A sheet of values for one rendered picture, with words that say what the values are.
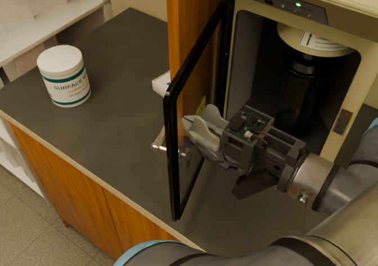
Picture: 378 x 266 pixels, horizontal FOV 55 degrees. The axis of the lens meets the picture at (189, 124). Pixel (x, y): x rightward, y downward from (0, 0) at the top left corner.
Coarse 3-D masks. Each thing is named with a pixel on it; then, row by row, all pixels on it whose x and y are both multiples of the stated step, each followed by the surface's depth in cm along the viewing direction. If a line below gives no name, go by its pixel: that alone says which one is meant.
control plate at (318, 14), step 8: (256, 0) 66; (272, 0) 61; (280, 0) 59; (288, 0) 57; (296, 0) 55; (280, 8) 64; (288, 8) 62; (296, 8) 60; (304, 8) 58; (312, 8) 56; (320, 8) 54; (304, 16) 62; (312, 16) 60; (320, 16) 58
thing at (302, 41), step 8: (280, 24) 77; (280, 32) 76; (288, 32) 74; (296, 32) 72; (304, 32) 71; (288, 40) 74; (296, 40) 73; (304, 40) 72; (312, 40) 71; (320, 40) 70; (328, 40) 70; (296, 48) 73; (304, 48) 72; (312, 48) 71; (320, 48) 71; (328, 48) 71; (336, 48) 71; (344, 48) 71; (352, 48) 72; (320, 56) 72; (328, 56) 71; (336, 56) 72
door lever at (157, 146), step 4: (164, 128) 74; (160, 132) 73; (164, 132) 73; (160, 136) 72; (164, 136) 72; (156, 140) 71; (160, 140) 71; (164, 140) 72; (152, 144) 71; (156, 144) 71; (160, 144) 71; (152, 148) 71; (156, 148) 70; (160, 148) 71; (164, 148) 70
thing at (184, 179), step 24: (192, 48) 61; (216, 48) 75; (192, 72) 63; (216, 72) 82; (168, 96) 54; (192, 96) 67; (168, 120) 57; (168, 144) 61; (192, 144) 78; (168, 168) 67; (192, 168) 85
